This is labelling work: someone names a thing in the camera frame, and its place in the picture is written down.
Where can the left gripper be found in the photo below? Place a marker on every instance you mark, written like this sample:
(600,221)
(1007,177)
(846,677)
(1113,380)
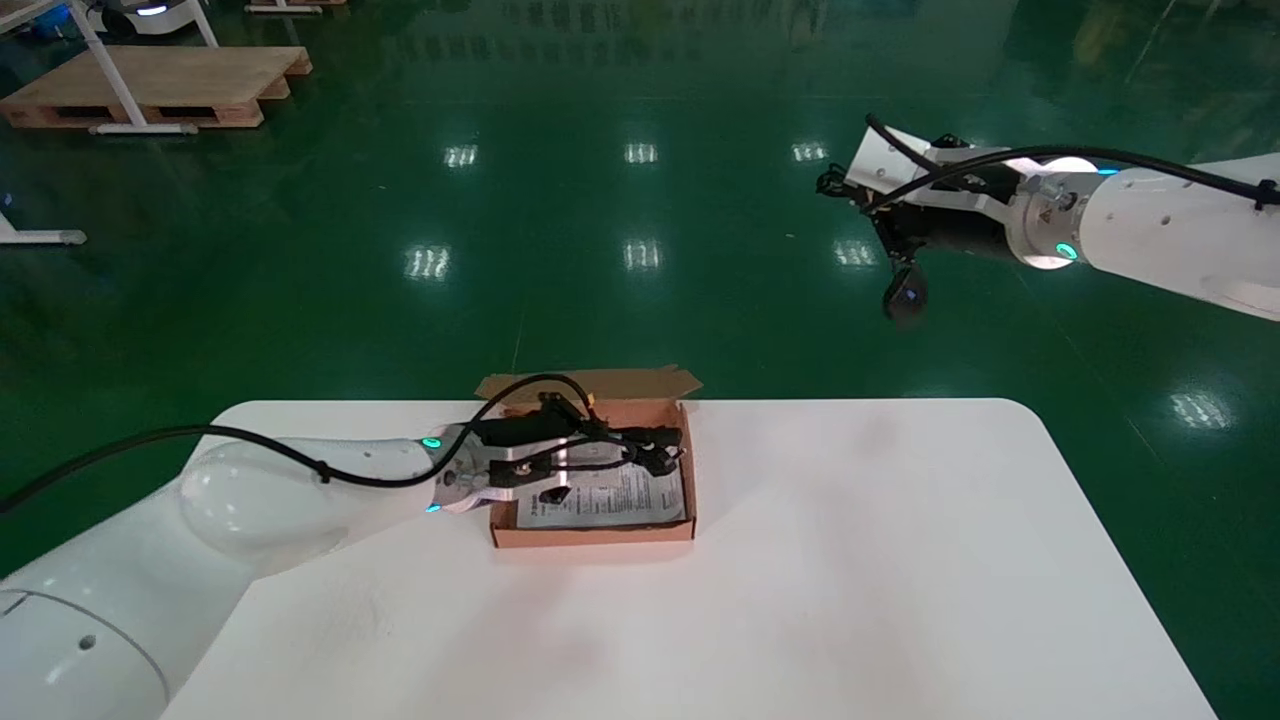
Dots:
(520,465)

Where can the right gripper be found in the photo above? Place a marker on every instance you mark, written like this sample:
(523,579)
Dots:
(940,200)

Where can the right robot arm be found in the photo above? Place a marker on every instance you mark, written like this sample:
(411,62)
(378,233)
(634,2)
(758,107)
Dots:
(1180,230)

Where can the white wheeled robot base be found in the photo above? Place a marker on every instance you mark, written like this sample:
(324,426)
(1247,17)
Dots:
(150,15)

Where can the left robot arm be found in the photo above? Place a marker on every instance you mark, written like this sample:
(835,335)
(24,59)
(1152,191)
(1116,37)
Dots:
(250,500)

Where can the open brown cardboard box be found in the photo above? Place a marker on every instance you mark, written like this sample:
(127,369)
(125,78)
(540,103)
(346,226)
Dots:
(590,535)

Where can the white printed paper manual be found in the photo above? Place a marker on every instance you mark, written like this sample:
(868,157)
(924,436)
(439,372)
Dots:
(620,500)

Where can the small wooden pallet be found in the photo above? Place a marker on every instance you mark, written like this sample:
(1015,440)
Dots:
(300,3)

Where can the large wooden pallet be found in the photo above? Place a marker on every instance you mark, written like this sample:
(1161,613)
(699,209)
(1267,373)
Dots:
(200,75)

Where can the white metal frame foot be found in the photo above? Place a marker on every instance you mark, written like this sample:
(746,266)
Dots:
(40,238)

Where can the white metal table frame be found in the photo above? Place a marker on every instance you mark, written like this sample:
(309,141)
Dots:
(110,85)

